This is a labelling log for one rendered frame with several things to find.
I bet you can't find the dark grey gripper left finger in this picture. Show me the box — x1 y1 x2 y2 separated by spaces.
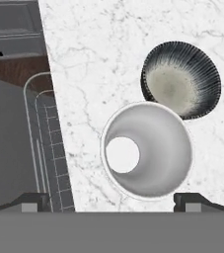
0 192 51 213

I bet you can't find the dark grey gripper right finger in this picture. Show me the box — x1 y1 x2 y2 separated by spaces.
173 192 224 213

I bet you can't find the white cup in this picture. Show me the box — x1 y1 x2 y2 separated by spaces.
99 101 194 202

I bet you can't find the grey dishwasher door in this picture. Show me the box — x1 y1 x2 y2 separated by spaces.
0 74 40 211

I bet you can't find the black ribbed bowl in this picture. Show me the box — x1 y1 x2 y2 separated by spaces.
140 41 222 121

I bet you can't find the grey cupboard door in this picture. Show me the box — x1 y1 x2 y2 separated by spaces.
0 0 48 60

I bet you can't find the white wire dishwasher rack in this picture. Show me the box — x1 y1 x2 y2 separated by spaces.
23 71 76 213

